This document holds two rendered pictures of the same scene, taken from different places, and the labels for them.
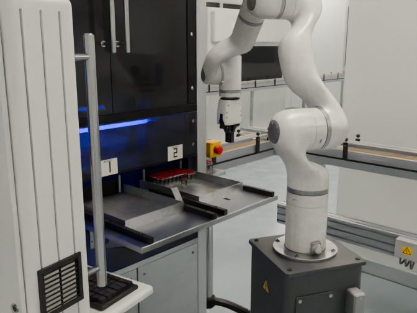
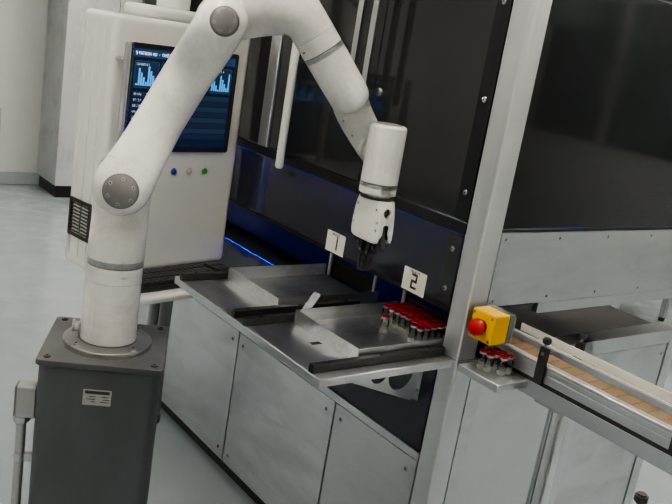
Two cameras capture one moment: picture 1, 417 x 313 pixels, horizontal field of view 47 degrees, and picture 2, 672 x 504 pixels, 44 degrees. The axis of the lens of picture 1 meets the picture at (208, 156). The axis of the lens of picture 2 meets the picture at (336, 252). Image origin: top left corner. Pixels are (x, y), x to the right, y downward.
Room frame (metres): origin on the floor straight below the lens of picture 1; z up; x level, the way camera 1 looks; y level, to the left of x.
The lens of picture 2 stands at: (2.06, -1.91, 1.59)
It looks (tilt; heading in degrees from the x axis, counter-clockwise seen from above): 15 degrees down; 99
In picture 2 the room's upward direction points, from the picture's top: 9 degrees clockwise
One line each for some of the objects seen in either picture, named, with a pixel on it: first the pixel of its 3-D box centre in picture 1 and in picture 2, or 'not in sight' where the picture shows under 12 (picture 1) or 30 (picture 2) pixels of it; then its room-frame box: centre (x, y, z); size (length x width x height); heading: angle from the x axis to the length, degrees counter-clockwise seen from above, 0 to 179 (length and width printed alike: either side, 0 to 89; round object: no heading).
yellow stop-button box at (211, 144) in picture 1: (210, 148); (491, 325); (2.17, -0.01, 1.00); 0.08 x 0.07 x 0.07; 48
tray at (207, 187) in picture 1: (190, 184); (378, 329); (1.90, 0.07, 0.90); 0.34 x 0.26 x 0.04; 48
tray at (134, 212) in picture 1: (124, 204); (303, 285); (1.65, 0.30, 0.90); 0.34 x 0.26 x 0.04; 48
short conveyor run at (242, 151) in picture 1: (227, 149); (622, 398); (2.47, -0.10, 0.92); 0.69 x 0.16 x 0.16; 138
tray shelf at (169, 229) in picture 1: (172, 204); (316, 317); (1.73, 0.14, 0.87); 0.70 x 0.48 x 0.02; 138
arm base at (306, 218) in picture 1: (306, 220); (111, 302); (1.35, -0.29, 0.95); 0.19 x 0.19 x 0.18
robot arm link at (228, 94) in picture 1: (230, 94); (378, 189); (1.86, -0.08, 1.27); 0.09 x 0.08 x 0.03; 137
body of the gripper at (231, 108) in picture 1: (229, 110); (373, 215); (1.86, -0.08, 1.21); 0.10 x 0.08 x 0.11; 137
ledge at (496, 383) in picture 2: (206, 172); (496, 374); (2.21, 0.01, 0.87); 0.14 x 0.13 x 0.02; 48
